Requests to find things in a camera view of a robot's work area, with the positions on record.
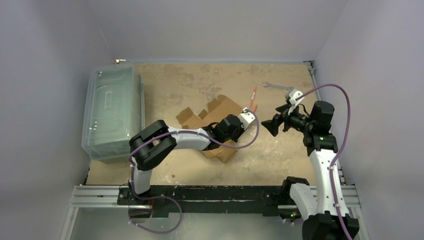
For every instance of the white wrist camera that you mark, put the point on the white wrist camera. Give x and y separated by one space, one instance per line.
293 99
246 118

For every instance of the brown cardboard box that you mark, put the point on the brown cardboard box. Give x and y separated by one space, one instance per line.
217 109

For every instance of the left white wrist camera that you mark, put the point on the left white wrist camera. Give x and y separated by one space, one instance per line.
246 118

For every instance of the clear plastic storage bin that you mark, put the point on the clear plastic storage bin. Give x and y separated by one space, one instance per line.
114 111

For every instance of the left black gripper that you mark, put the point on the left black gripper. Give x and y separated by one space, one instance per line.
240 131

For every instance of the silver open-end wrench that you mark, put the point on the silver open-end wrench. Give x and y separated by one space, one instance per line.
266 84

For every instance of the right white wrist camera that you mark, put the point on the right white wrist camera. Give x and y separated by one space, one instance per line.
293 99

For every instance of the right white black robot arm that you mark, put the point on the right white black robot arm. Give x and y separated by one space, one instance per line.
325 214

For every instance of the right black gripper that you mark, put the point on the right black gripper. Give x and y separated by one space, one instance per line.
281 121

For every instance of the aluminium frame rail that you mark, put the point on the aluminium frame rail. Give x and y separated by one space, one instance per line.
94 214

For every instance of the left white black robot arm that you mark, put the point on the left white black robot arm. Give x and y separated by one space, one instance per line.
154 143

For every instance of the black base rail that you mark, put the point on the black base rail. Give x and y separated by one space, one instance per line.
162 200

